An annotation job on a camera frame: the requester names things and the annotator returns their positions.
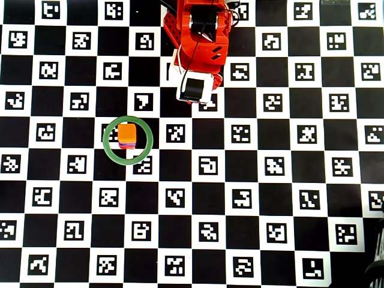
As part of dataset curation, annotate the green ring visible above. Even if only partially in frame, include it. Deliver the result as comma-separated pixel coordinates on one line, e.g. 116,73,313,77
102,115,154,166

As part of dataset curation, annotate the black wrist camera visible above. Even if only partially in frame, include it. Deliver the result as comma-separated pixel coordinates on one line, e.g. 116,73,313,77
182,77,205,100

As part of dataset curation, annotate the orange cube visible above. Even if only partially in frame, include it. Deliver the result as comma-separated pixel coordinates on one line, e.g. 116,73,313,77
117,122,138,145

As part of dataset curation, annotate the checkerboard marker board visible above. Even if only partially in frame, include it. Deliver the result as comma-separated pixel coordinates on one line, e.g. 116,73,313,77
0,0,384,286

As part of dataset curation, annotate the black camera holder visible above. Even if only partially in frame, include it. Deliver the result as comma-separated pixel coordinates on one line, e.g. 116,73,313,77
364,217,384,288

